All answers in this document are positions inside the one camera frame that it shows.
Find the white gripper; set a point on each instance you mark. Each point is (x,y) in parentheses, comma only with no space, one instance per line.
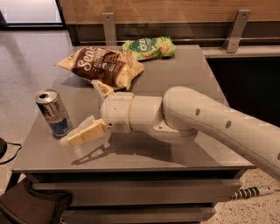
(115,111)

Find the silver blue Red Bull can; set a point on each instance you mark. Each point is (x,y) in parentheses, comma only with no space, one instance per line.
(54,111)

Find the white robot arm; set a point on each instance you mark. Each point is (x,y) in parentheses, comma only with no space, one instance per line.
(179,115)

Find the brown yellow chip bag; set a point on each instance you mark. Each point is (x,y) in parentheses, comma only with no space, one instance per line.
(111,67)

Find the green snack bag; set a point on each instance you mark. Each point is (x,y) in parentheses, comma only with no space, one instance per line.
(149,48)

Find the upper grey drawer front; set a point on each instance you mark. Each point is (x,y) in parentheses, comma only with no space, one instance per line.
(136,193)

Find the grey drawer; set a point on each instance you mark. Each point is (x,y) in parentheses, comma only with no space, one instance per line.
(136,193)
(181,215)

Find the black round object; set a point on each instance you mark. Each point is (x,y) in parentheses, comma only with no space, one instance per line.
(3,147)

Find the lower grey drawer front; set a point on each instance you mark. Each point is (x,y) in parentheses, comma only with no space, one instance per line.
(181,215)

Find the left metal bracket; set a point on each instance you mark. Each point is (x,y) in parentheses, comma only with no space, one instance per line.
(109,27)

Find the metal bracket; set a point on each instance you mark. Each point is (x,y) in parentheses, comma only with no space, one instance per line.
(232,42)
(109,27)

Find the right metal bracket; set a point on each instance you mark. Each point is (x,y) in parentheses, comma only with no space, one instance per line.
(232,42)

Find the white black striped handle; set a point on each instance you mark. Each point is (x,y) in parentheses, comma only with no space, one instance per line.
(254,191)

